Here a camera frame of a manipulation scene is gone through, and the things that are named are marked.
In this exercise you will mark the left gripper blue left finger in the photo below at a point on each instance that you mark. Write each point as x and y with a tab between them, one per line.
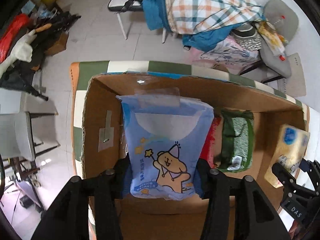
126	186

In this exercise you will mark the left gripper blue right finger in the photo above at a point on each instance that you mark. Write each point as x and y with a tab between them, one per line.
198	178

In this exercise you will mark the red snack bag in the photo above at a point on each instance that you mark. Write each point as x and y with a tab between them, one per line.
213	143

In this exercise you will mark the light blue wipes pack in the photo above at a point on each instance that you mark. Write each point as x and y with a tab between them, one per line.
164	135

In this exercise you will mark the yellow tissue pack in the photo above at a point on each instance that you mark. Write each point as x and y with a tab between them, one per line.
290	150

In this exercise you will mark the green snack bag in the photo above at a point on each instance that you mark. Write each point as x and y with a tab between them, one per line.
237	141

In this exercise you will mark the green white checkered tablecloth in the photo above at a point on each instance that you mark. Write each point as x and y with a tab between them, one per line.
97	131

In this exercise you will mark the zebra pattern cushion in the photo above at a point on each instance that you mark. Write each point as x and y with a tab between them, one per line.
247	36

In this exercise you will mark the yellow snack box on chair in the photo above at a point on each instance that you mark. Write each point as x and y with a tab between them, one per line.
273	40

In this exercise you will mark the white goose plush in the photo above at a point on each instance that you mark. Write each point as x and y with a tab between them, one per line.
22	50

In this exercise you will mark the plaid quilt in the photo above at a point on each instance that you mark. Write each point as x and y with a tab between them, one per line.
189	17

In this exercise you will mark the white folding chair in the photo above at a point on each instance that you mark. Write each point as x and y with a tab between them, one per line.
121	6

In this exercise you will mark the grey cushioned chair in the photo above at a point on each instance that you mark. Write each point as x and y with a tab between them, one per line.
286	23

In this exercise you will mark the red plastic bag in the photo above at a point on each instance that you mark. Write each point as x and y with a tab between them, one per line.
20	21

